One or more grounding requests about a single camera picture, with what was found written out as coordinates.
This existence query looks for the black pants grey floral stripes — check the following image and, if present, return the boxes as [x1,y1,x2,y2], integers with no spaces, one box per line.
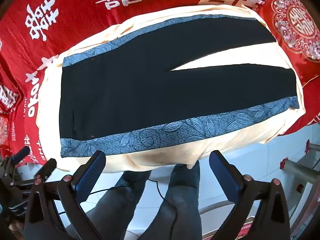
[59,14,300,158]

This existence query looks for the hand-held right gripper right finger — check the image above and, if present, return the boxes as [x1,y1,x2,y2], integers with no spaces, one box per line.
[209,150,292,240]

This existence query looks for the person's left leg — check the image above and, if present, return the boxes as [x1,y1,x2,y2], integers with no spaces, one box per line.
[84,170,152,240]

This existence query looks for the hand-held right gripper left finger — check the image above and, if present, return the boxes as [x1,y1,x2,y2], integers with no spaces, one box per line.
[24,150,108,240]

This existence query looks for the black cable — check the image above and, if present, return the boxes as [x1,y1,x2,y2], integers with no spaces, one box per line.
[59,177,178,240]

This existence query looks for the red printed blanket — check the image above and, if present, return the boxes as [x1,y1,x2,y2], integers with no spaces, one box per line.
[0,0,320,167]

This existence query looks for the red pillow white characters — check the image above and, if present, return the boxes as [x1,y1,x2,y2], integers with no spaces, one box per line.
[0,62,23,114]

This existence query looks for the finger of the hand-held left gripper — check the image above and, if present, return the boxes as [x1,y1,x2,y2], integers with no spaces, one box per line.
[37,158,58,180]
[11,146,31,164]

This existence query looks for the red embroidered pillow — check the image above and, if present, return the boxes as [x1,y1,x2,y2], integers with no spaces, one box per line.
[257,0,320,87]

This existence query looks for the person's leg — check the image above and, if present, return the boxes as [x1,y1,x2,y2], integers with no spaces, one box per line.
[146,161,202,240]
[84,170,152,240]

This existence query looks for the person's right leg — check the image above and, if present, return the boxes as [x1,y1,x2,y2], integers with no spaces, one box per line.
[146,161,202,240]

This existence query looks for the cream cloth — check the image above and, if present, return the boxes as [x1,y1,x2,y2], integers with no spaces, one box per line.
[37,4,307,174]

